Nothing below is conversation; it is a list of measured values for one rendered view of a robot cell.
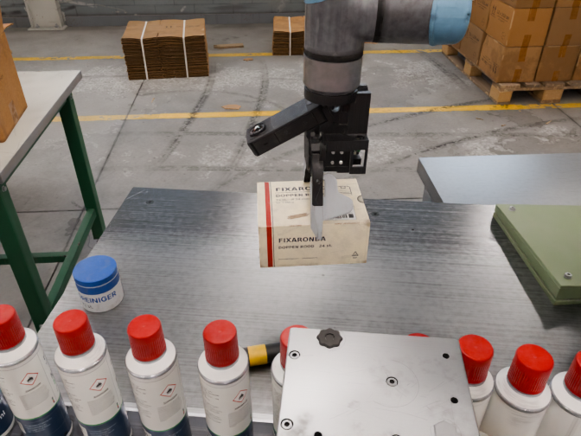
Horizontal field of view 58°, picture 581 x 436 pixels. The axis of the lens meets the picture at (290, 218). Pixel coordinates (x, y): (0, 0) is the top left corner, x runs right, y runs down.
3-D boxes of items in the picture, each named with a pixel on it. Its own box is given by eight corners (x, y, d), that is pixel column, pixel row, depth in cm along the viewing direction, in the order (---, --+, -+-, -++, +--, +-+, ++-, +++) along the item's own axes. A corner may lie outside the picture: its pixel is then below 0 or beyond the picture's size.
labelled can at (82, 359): (80, 458, 61) (31, 337, 49) (98, 419, 65) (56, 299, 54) (124, 462, 61) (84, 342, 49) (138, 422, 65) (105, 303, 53)
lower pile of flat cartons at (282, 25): (271, 55, 460) (271, 30, 448) (272, 38, 504) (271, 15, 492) (345, 55, 461) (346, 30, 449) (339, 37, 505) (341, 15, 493)
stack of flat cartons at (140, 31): (127, 80, 410) (119, 39, 391) (134, 59, 453) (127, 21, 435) (209, 76, 417) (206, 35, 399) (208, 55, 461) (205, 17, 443)
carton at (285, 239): (259, 267, 78) (258, 227, 73) (258, 221, 88) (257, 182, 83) (366, 262, 78) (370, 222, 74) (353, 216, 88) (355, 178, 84)
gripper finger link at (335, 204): (355, 240, 72) (354, 173, 71) (312, 241, 71) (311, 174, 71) (351, 238, 75) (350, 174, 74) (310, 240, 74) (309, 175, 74)
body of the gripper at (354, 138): (365, 179, 73) (374, 97, 66) (303, 180, 72) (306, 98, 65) (355, 153, 79) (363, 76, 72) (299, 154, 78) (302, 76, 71)
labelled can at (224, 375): (207, 470, 60) (186, 349, 48) (216, 429, 64) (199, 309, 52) (251, 473, 59) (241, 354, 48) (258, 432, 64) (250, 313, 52)
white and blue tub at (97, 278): (132, 292, 91) (125, 262, 87) (103, 318, 86) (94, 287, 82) (103, 280, 94) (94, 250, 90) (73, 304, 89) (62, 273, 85)
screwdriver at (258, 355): (222, 375, 77) (220, 362, 75) (220, 360, 79) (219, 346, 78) (352, 354, 80) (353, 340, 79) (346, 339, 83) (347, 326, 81)
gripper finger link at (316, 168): (324, 206, 70) (323, 140, 69) (313, 206, 70) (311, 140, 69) (320, 205, 74) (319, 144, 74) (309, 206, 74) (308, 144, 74)
